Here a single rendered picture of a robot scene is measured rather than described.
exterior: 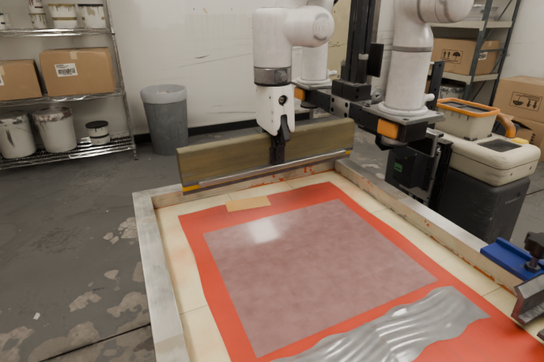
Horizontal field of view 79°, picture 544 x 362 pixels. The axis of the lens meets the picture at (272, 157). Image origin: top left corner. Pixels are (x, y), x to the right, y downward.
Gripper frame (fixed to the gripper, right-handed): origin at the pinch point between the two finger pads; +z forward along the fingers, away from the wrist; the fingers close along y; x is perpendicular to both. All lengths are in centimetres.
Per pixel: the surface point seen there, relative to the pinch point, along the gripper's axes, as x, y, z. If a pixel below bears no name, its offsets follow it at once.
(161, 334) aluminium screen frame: 28.7, -26.6, 10.7
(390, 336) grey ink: -0.6, -37.8, 14.0
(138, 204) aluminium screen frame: 29.0, 9.1, 10.7
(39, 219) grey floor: 99, 192, 109
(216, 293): 19.5, -19.4, 14.3
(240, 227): 9.7, -3.7, 14.5
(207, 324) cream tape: 22.3, -24.6, 14.3
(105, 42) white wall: 34, 322, 0
